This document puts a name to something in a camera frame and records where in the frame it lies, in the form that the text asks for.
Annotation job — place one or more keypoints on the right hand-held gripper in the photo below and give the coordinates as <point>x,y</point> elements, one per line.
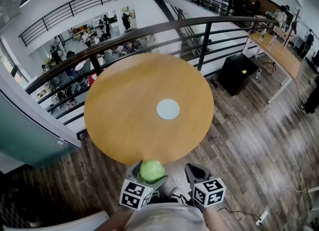
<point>209,192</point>

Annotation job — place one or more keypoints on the person's left forearm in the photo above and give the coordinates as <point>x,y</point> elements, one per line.
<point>117,218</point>

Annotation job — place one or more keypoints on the white round plate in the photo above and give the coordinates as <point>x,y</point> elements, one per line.
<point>168,109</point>

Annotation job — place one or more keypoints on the person's white shoe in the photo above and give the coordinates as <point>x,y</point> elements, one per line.
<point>178,195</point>

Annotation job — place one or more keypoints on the crowd of distant people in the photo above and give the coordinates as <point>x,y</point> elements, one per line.
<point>125,21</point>

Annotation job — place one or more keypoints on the small black tripod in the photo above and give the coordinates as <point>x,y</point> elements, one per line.
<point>270,65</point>

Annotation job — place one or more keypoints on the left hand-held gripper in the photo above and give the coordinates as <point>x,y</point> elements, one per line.
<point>135,195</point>

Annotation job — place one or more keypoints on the person's right forearm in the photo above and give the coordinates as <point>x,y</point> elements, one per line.
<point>219,221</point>

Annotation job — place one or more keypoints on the checkered floor mat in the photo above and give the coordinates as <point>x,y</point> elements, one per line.
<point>12,212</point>

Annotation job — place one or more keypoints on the small white round table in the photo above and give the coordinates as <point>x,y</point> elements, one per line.
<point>80,65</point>

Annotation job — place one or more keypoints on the black cabinet box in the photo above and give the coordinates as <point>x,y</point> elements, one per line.
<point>236,75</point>

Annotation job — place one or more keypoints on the clear plastic bottle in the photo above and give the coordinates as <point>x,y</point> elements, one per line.
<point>262,36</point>
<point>273,41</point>

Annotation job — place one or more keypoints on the wooden coat rack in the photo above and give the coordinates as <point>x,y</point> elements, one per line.
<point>294,23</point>

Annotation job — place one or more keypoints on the person's white shirt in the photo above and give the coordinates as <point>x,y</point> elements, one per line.
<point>164,217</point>

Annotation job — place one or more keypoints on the rectangular wooden desk white legs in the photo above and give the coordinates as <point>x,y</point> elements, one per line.
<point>281,55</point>

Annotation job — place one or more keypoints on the black straight metal railing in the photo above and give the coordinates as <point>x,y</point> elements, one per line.
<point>74,3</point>

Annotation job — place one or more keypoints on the round wooden table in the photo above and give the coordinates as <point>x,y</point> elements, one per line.
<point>94,50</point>

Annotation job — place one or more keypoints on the white power strip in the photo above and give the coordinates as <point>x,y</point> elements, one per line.
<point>262,218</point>

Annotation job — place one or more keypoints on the person's black trousers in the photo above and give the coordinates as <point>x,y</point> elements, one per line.
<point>160,199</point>

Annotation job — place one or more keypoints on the white metal frame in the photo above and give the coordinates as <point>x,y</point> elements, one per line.
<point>314,190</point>

